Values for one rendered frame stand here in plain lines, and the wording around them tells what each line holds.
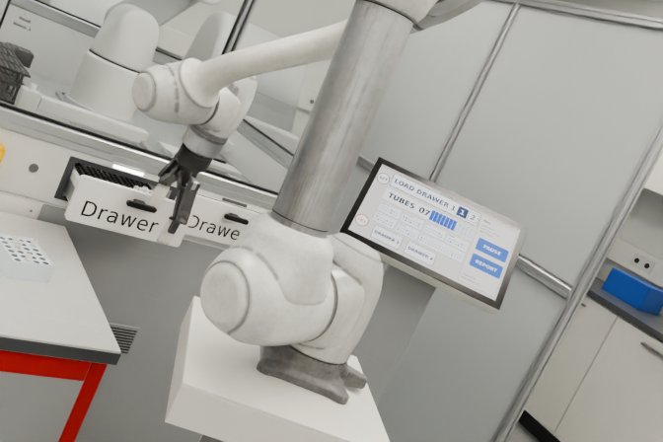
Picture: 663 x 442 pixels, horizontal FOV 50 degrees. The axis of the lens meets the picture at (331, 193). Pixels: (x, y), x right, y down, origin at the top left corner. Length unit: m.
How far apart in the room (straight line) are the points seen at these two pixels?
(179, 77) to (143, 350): 0.97
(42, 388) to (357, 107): 0.74
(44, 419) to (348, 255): 0.62
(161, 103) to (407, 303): 1.16
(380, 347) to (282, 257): 1.21
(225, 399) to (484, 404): 1.82
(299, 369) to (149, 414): 0.99
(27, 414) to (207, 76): 0.69
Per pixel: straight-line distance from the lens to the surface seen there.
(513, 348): 2.84
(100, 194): 1.73
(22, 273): 1.51
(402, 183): 2.24
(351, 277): 1.28
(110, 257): 1.96
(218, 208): 1.97
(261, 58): 1.36
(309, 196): 1.13
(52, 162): 1.83
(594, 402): 4.16
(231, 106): 1.50
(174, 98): 1.38
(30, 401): 1.40
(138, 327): 2.08
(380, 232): 2.14
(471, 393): 2.96
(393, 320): 2.26
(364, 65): 1.12
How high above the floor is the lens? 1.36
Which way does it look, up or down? 8 degrees down
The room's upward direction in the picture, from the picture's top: 25 degrees clockwise
